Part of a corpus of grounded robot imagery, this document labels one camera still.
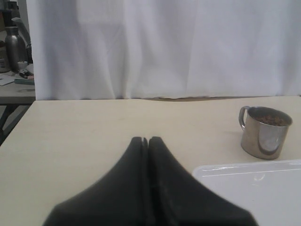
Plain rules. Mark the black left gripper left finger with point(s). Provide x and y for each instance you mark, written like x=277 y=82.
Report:
x=117 y=199

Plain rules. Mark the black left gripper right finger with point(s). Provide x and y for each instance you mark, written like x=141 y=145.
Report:
x=180 y=200

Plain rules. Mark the steel thermos bottle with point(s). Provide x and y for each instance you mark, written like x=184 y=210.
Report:
x=15 y=47

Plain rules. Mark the white plastic tray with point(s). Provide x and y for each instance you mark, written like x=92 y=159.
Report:
x=270 y=190

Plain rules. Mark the steel cup with pellets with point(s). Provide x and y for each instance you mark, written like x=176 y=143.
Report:
x=264 y=131

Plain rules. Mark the grey side table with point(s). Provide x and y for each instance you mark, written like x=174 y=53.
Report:
x=12 y=93

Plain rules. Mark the white curtain backdrop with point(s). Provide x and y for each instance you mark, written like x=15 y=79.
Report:
x=109 y=49

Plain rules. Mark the white labelled jar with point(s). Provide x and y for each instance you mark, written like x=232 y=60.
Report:
x=4 y=64

